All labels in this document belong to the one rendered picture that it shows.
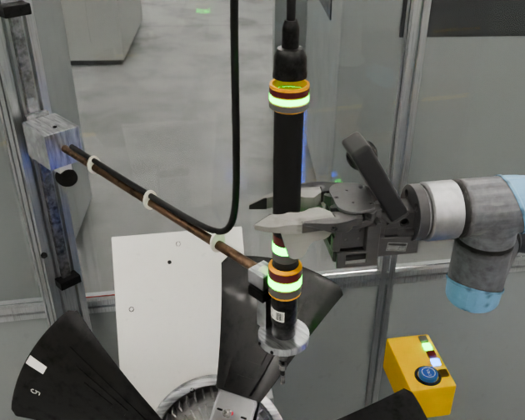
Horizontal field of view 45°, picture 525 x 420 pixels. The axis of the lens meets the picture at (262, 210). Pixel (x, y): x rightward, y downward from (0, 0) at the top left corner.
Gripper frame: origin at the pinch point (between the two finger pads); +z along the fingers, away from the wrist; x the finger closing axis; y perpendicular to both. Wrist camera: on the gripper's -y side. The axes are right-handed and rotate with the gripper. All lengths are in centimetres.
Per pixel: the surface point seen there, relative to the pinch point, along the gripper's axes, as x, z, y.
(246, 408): 4.5, 1.9, 39.0
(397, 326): 70, -52, 87
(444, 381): 23, -42, 59
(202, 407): 13, 9, 48
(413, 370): 27, -37, 59
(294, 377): 70, -21, 103
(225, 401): 8.0, 4.9, 40.6
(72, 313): 12.5, 26.8, 23.1
